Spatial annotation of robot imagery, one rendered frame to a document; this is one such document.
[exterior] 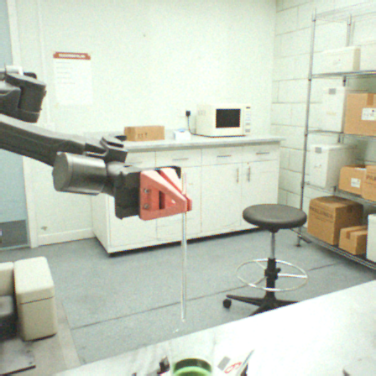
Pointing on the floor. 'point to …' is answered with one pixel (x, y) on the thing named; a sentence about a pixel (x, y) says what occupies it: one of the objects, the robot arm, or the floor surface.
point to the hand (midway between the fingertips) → (185, 204)
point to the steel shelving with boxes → (366, 180)
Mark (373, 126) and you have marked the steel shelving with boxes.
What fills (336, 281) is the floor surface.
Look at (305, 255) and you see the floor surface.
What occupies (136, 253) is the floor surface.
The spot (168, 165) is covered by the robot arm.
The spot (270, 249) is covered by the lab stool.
